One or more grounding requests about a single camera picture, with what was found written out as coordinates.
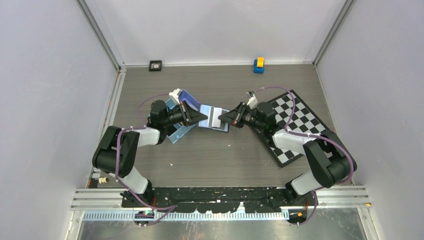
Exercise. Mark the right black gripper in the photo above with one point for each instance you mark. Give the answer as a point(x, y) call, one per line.
point(235, 116)

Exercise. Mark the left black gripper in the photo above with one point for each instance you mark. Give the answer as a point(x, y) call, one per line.
point(191, 115)

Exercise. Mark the blue card holder wallet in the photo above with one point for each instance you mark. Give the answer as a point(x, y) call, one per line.
point(212, 122)

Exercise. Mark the blue three-compartment organizer tray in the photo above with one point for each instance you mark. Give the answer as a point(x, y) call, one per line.
point(188, 99)

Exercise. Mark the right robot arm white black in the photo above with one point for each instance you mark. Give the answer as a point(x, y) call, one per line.
point(329, 162)

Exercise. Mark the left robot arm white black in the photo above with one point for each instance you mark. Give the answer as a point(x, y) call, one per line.
point(116, 151)

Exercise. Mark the blue and yellow toy car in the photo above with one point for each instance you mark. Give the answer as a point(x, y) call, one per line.
point(259, 65)

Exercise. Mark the small black square box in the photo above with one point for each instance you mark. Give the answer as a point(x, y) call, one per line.
point(155, 66)

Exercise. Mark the black and white checkerboard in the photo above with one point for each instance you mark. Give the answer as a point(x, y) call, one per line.
point(303, 120)

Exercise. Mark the small white plastic part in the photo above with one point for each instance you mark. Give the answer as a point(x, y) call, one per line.
point(103, 180)

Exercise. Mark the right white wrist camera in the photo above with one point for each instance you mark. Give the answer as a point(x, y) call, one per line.
point(252, 101)

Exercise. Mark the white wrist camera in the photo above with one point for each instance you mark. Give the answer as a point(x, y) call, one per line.
point(175, 95)
point(252, 101)

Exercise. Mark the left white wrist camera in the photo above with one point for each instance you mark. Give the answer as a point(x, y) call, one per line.
point(175, 95)

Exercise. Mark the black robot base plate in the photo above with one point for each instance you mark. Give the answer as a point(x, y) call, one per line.
point(218, 200)

